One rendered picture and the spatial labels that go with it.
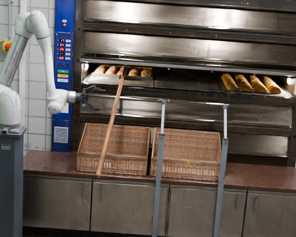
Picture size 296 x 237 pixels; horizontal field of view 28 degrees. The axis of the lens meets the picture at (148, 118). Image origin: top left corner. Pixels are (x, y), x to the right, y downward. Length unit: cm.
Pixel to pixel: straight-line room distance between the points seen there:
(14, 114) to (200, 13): 175
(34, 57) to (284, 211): 238
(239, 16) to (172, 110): 95
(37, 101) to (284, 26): 214
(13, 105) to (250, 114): 203
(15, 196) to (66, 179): 55
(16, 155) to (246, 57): 203
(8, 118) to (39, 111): 102
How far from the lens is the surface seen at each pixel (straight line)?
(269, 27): 493
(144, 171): 461
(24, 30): 429
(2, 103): 411
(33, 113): 512
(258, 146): 513
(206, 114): 500
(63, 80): 497
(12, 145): 414
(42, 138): 516
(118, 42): 491
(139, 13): 487
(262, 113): 507
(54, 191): 470
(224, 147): 447
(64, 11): 490
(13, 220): 434
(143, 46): 489
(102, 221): 474
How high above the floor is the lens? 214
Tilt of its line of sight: 14 degrees down
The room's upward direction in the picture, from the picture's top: 4 degrees clockwise
